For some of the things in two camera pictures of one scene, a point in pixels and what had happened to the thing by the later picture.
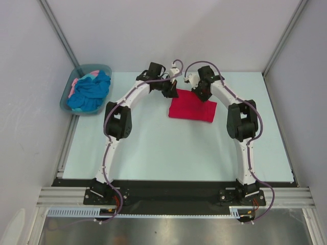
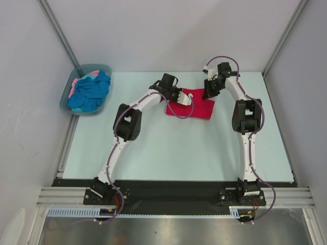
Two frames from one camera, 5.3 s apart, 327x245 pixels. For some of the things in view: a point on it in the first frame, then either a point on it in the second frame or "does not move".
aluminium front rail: (274, 197) does not move
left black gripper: (171, 92) → (178, 92)
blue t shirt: (90, 93) does not move
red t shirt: (189, 105) does not move
